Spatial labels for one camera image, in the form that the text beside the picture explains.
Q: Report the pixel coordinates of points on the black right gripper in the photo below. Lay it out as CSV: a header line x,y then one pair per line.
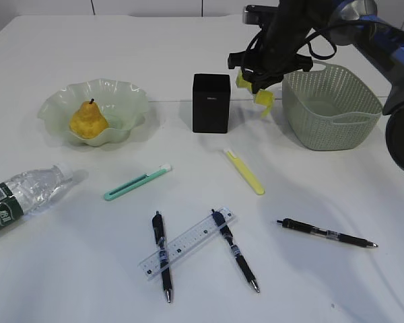
x,y
284,29

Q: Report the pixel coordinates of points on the yellow pear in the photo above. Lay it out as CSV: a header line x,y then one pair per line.
x,y
88,122

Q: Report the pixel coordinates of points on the clear water bottle green label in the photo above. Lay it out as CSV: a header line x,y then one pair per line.
x,y
31,192

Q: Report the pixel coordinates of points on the blue black right robot arm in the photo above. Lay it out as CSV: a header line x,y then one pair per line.
x,y
357,23

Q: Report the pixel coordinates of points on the black square pen holder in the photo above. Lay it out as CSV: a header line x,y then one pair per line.
x,y
211,103

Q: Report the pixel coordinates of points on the green woven plastic basket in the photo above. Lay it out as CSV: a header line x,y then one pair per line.
x,y
330,109

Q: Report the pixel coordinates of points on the yellow utility knife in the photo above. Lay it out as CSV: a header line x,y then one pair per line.
x,y
245,172

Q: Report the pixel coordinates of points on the green wavy glass plate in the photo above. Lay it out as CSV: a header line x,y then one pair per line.
x,y
123,105

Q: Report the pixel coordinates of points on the black pen middle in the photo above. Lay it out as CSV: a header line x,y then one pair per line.
x,y
226,233

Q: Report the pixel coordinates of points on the black pen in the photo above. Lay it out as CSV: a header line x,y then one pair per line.
x,y
226,233
160,238
327,234

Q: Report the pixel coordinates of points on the black pen right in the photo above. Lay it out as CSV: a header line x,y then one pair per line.
x,y
327,234

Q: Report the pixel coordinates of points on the black pen left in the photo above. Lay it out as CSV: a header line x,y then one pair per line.
x,y
160,238

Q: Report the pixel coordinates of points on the transparent plastic ruler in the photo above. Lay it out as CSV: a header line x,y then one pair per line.
x,y
185,243

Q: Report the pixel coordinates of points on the green utility knife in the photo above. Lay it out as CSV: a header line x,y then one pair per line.
x,y
136,183

